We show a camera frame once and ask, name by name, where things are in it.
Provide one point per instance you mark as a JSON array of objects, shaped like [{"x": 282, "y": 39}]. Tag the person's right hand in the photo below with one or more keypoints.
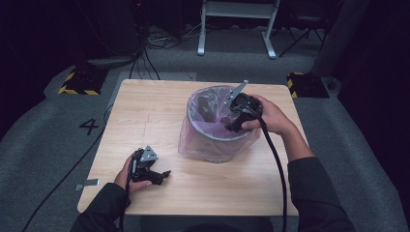
[{"x": 274, "y": 117}]

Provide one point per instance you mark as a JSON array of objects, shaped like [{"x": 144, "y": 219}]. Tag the person's left hand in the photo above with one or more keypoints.
[{"x": 124, "y": 175}]

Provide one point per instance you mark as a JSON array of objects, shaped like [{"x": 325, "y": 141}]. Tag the white metal stand frame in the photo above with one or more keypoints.
[{"x": 237, "y": 19}]

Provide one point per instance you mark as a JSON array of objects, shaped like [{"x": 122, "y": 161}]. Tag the bin with purple bag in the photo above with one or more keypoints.
[{"x": 212, "y": 129}]

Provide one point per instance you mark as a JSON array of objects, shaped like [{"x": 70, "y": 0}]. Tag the yellow-black striped base plate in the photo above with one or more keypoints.
[
  {"x": 83, "y": 82},
  {"x": 307, "y": 85}
]

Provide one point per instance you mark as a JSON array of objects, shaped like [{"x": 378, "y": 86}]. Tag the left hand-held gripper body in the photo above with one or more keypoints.
[{"x": 145, "y": 164}]

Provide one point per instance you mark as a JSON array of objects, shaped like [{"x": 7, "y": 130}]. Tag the grey tape strip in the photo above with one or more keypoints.
[{"x": 87, "y": 184}]

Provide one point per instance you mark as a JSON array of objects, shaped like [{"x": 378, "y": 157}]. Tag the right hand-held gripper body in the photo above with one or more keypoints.
[{"x": 245, "y": 104}]

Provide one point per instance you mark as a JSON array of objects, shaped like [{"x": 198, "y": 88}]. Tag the round trash bin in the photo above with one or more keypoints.
[{"x": 192, "y": 124}]

